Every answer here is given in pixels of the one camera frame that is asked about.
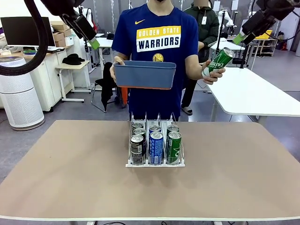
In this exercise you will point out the green Sprite can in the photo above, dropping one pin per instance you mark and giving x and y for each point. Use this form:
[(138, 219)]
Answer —
[(174, 147), (220, 62), (173, 128)]

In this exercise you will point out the small white box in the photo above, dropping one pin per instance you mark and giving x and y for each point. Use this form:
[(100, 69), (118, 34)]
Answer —
[(69, 41)]

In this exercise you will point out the yellow plastic crate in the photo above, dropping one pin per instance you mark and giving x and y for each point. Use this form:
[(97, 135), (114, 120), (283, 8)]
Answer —
[(267, 35)]

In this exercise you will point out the small white side table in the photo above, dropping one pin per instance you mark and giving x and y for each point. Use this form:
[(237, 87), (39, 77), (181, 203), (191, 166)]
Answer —
[(70, 68)]

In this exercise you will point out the black computer monitor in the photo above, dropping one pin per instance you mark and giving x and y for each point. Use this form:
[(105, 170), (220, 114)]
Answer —
[(23, 31)]

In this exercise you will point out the person's left forearm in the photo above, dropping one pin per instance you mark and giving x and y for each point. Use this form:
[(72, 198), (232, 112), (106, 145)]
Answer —
[(194, 68)]

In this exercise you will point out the person in green jacket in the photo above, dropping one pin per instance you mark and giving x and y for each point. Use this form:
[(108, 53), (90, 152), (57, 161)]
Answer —
[(207, 25)]

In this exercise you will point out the white background desk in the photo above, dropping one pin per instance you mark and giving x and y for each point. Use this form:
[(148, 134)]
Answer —
[(105, 43)]

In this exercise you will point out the red fire extinguisher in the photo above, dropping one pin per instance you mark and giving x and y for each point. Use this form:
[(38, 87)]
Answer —
[(283, 45)]

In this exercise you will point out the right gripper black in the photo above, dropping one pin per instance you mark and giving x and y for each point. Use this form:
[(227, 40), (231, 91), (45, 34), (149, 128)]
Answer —
[(279, 8)]

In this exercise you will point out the black office chair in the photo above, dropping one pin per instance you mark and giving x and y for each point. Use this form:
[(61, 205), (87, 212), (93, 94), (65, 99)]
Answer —
[(97, 98)]

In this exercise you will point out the black tripod stand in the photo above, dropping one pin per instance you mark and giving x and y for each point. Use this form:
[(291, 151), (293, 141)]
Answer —
[(243, 56)]

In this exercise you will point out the thin black pole stand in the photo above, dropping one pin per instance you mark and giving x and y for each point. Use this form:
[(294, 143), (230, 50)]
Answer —
[(220, 30)]

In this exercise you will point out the blue plastic basket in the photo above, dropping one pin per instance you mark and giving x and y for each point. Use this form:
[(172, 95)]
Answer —
[(145, 76)]

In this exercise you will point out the cardboard box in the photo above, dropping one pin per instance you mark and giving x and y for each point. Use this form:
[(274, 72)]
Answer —
[(58, 25), (59, 38)]

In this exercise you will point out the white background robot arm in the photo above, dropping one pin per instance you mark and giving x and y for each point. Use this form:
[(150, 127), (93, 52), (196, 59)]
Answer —
[(225, 21), (90, 14)]

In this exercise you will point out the white cylindrical air purifier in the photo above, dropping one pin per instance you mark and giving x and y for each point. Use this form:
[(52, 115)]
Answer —
[(21, 100)]

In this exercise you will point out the black jacket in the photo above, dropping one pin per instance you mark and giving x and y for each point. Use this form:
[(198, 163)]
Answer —
[(107, 84)]

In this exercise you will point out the green and blue bowl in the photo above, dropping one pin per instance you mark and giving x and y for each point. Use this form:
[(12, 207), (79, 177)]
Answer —
[(29, 51)]

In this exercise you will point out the long white background table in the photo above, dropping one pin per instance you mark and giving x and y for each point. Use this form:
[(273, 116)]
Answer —
[(227, 45)]

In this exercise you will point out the person's left hand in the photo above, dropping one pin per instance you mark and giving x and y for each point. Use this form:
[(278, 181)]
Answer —
[(214, 78)]

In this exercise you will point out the blue beverage can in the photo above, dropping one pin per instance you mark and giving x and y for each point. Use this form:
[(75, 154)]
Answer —
[(156, 147), (155, 128)]

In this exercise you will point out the person's right hand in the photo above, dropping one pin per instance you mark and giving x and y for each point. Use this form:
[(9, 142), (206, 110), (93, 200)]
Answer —
[(113, 72)]

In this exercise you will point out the large white table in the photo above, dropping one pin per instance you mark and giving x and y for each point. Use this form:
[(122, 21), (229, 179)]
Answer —
[(246, 91)]

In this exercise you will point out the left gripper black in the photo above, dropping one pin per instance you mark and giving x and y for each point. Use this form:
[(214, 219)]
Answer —
[(63, 7)]

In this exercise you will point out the wooden shelf rack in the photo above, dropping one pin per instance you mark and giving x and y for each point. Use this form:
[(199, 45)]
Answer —
[(264, 47)]

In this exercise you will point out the white can dispenser rack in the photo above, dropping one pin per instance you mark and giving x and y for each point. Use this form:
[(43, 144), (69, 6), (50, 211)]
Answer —
[(154, 165)]

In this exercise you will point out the orange cloth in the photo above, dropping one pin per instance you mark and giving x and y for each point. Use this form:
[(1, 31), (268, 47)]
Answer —
[(125, 95)]

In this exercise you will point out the person in blue shirt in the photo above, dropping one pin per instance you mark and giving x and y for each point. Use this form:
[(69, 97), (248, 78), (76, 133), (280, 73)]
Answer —
[(159, 42)]

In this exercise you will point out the person's right forearm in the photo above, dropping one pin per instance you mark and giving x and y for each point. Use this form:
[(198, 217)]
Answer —
[(125, 57)]

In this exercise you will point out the black hat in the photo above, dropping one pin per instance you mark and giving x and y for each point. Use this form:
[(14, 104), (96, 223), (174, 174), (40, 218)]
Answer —
[(73, 59)]

